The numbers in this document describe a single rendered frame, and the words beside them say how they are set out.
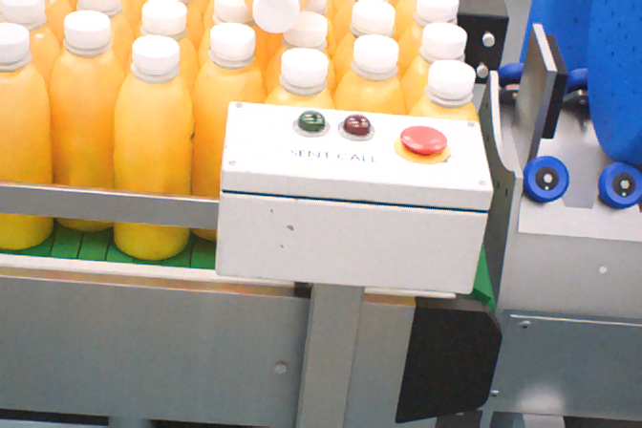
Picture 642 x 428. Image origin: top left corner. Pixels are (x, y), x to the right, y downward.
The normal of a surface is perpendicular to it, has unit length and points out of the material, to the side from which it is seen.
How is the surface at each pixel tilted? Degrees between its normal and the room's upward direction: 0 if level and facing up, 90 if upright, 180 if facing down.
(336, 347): 90
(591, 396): 108
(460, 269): 90
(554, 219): 52
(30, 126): 90
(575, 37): 90
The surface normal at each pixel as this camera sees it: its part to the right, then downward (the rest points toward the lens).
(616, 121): -1.00, -0.07
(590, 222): 0.06, -0.05
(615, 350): -0.03, 0.83
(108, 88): 0.65, 0.24
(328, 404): 0.00, 0.58
